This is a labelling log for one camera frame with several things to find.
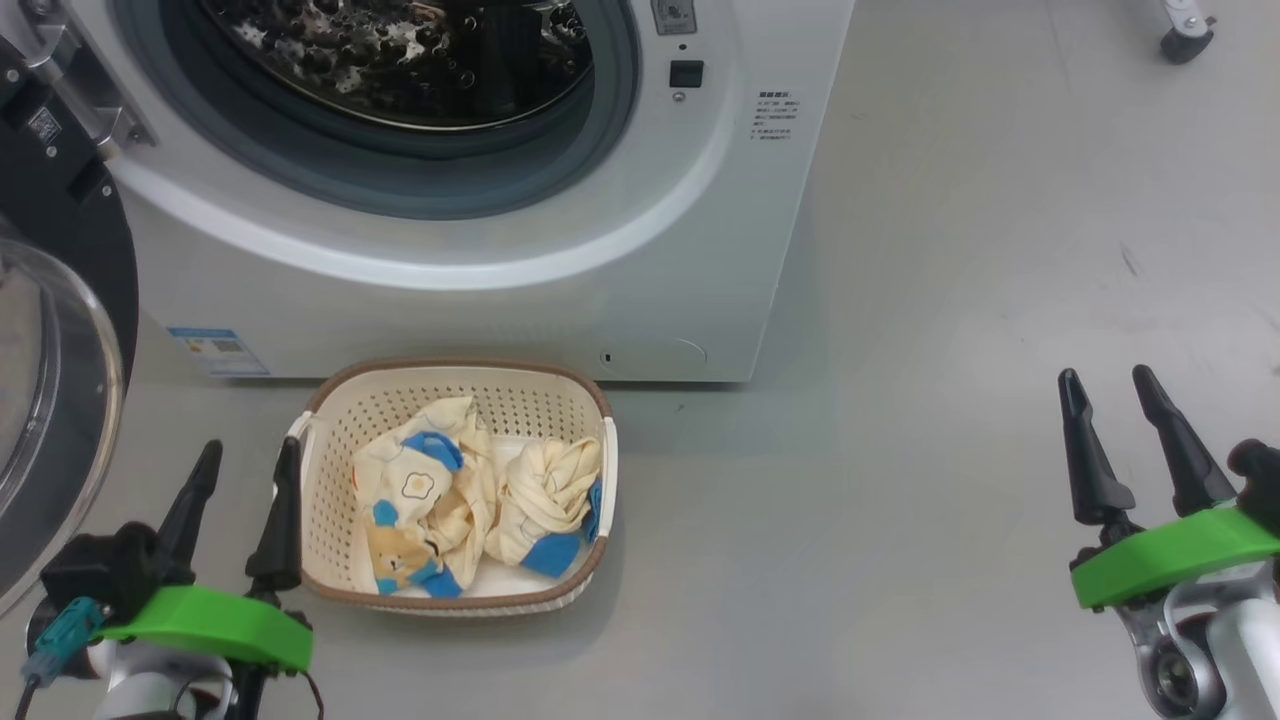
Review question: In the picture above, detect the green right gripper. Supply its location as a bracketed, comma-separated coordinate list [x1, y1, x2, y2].
[1058, 364, 1280, 611]

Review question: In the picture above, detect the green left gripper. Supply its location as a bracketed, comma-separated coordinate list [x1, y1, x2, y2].
[95, 436, 314, 673]

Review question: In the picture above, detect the cream garment with bear print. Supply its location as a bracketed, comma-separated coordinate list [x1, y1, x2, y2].
[352, 396, 498, 599]

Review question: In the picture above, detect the washing machine glass door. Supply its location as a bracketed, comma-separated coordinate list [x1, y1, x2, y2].
[0, 0, 158, 621]

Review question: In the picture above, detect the white washing machine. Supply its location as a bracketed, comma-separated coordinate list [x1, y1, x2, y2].
[60, 0, 856, 383]

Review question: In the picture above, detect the cream perforated laundry basket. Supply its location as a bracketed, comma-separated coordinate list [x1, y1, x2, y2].
[285, 358, 619, 616]

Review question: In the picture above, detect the blue energy label sticker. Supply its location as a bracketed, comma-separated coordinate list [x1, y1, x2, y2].
[166, 326, 271, 378]

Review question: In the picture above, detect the metal leg with black caster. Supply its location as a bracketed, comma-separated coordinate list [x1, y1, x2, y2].
[1160, 0, 1217, 65]

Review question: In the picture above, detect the teal connector cable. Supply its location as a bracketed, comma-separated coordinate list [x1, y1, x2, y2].
[10, 598, 106, 720]

